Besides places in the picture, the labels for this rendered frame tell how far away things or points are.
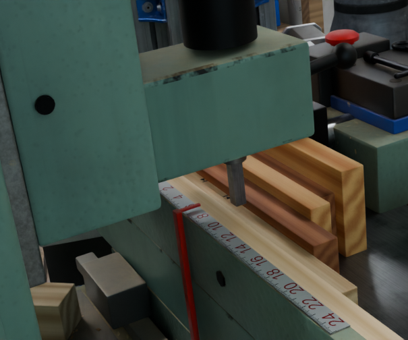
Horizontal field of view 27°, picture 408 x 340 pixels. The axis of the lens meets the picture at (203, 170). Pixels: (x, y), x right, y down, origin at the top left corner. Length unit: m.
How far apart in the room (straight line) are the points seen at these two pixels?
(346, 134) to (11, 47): 0.34
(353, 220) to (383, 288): 0.06
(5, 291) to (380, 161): 0.34
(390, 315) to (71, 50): 0.27
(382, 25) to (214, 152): 0.79
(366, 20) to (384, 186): 0.65
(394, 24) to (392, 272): 0.75
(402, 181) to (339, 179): 0.10
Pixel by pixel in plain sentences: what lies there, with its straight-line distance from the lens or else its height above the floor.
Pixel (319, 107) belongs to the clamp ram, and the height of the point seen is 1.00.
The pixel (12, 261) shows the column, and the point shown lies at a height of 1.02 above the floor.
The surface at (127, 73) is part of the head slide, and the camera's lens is 0.48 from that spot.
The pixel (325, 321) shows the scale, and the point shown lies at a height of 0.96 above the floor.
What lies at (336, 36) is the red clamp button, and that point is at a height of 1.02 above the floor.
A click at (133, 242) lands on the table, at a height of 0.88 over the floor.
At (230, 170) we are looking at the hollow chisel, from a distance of 0.61.
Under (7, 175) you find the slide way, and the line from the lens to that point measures 0.47.
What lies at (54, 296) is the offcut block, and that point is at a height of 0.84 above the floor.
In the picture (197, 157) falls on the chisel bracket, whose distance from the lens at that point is 0.55.
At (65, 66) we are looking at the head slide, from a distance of 0.46.
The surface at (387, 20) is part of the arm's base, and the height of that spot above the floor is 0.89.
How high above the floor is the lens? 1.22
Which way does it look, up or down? 23 degrees down
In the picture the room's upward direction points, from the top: 7 degrees counter-clockwise
